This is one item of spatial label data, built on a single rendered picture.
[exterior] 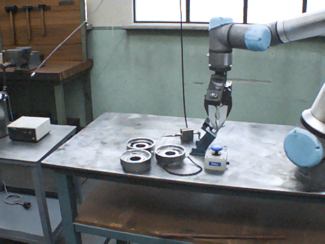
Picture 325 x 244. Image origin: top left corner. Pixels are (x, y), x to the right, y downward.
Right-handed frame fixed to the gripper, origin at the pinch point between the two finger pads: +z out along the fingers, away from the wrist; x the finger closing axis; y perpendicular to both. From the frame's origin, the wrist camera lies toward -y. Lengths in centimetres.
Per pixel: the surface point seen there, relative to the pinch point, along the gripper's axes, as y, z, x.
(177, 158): -4.1, 11.0, 12.4
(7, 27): 145, -23, 202
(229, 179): -8.8, 14.1, -5.9
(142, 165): -11.0, 11.3, 22.3
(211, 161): -3.6, 10.9, 0.9
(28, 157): 9, 26, 84
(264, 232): 0.1, 39.1, -19.8
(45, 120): 36, 18, 92
